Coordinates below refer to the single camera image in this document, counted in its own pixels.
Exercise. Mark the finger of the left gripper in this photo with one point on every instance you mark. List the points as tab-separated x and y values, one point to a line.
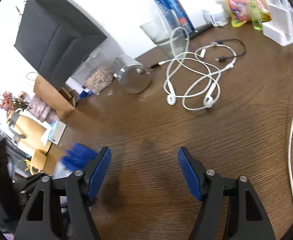
74	162
81	152

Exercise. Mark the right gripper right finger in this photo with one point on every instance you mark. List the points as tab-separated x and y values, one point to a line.
246	216

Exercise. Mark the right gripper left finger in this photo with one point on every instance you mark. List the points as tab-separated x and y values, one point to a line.
42	216

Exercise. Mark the yellow mug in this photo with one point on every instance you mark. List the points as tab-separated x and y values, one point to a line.
46	163

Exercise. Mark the brown paper bag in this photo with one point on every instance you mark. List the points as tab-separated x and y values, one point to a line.
62	100

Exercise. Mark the yellow thermos jug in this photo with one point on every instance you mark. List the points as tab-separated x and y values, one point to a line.
28	133

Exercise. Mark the pink patterned vase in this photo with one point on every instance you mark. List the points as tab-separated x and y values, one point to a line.
42	111

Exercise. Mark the dried pink flowers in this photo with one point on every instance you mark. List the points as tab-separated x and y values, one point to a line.
10	103

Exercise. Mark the clear snack container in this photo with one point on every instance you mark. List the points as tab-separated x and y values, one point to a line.
99	71

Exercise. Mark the steel thermos bottle lying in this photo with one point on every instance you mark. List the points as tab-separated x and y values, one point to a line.
132	75

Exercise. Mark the black paper bag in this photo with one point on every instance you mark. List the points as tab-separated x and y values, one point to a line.
55	38

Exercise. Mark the clear drinking glass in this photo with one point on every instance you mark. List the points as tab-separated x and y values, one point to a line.
159	32

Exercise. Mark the blue can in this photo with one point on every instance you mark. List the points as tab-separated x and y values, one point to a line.
175	15

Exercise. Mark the white small jar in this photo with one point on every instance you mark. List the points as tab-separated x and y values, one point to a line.
215	15

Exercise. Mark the colourful snack packet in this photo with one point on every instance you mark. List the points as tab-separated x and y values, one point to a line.
240	13

